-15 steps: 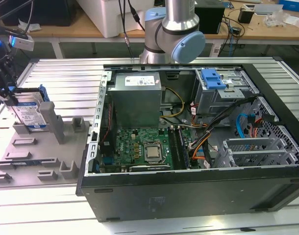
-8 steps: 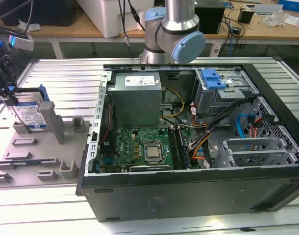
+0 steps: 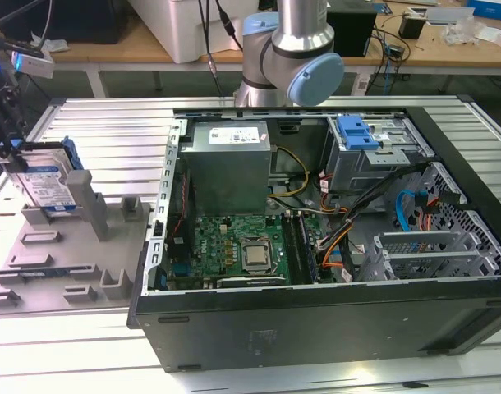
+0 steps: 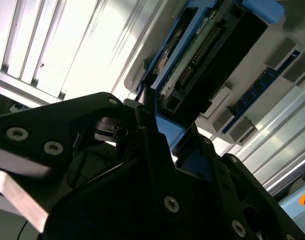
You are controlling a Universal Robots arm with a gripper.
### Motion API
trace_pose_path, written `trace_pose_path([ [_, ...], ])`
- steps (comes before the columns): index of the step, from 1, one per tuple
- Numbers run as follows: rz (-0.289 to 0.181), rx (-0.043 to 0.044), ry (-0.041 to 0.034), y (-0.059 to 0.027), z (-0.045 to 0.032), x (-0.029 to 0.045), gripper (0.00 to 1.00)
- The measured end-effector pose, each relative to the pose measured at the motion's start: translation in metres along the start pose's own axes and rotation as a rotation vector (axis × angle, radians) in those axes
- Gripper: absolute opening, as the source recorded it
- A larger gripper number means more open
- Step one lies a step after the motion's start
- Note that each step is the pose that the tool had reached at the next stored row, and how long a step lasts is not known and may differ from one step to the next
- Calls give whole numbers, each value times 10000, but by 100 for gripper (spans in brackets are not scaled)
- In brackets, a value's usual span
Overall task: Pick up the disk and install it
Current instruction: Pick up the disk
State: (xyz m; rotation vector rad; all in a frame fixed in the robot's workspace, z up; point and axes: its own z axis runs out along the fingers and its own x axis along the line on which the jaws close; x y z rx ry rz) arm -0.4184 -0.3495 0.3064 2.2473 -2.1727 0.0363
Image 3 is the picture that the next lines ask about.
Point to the hard disk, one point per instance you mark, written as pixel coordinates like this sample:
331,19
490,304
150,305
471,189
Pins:
43,189

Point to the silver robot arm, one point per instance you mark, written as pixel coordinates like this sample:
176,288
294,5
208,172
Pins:
300,33

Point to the metal disk bay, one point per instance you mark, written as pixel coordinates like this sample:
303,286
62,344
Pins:
419,242

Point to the white crumpled paper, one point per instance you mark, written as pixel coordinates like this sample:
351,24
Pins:
55,45

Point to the large black box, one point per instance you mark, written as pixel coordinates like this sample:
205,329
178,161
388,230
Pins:
82,20

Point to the wooden desk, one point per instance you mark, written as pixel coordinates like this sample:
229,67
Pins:
111,53
439,53

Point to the grey parts rack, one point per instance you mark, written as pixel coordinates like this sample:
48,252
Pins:
70,262

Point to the large white box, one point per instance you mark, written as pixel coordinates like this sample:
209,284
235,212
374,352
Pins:
172,28

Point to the black case fan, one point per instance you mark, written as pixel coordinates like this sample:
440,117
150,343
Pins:
180,221

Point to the grey power supply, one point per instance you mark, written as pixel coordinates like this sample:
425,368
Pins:
226,176

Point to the green motherboard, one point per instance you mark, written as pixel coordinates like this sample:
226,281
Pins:
217,234

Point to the silver CPU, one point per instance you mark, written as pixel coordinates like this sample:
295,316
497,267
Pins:
256,254

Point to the CPU socket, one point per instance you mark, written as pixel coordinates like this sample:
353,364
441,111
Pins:
256,269

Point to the black graphics card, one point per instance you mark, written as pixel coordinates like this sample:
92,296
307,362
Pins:
250,282

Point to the RAM stick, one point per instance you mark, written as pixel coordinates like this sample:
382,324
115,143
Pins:
308,254

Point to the black PC case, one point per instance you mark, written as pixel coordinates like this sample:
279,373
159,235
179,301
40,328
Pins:
275,328

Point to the black computer tower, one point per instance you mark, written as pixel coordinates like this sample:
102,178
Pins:
353,35

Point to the metal optical drive cage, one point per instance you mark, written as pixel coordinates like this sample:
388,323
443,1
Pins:
357,168

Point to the small black box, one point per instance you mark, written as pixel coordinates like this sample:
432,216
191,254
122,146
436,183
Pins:
412,26

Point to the clear plastic bags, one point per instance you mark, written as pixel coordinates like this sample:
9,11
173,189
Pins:
464,33

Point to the blue cardboard box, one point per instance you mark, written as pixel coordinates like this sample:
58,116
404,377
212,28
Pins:
490,7

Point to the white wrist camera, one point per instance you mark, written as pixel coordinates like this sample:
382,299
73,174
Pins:
33,65

